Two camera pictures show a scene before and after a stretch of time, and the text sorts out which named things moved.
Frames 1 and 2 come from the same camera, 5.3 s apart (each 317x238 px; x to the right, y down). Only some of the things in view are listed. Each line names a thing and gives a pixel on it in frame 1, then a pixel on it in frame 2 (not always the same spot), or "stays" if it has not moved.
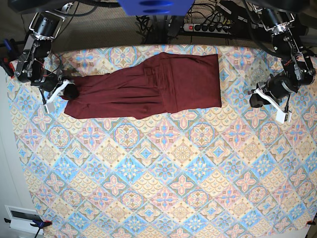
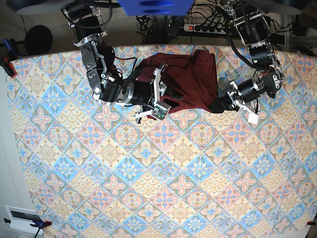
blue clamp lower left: [38, 224] stays
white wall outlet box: [22, 217] stays
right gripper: [277, 88] → [244, 92]
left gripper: [51, 82] → [149, 93]
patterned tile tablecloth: [233, 171] stays
